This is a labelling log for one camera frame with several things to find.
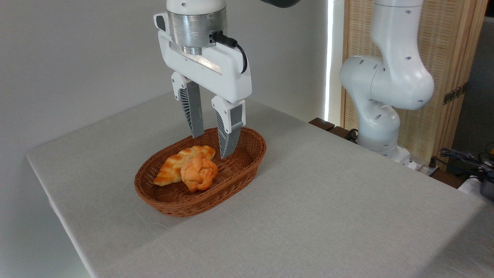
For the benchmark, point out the dark wooden bench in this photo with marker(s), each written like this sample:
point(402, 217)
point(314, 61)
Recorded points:
point(322, 124)

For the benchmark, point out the grey tablecloth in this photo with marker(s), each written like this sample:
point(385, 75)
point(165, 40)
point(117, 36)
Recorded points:
point(328, 200)

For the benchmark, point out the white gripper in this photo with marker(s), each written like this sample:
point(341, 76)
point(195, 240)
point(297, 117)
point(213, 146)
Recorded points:
point(227, 73)

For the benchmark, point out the brown wicker basket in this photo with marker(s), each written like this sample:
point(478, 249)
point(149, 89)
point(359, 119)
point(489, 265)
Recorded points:
point(239, 166)

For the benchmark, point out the long braided bread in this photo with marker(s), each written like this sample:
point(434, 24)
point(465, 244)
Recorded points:
point(170, 170)

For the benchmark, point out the bamboo folding screen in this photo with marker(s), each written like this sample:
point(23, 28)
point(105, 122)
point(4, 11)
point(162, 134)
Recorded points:
point(444, 46)

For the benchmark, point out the dark metal screen hinge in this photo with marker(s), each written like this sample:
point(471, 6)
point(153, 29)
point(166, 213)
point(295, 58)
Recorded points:
point(455, 94)

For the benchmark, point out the silver aluminium wrist flange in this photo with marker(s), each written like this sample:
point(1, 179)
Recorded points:
point(193, 29)

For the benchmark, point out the round knotted bread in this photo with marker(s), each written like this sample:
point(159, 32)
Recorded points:
point(198, 173)

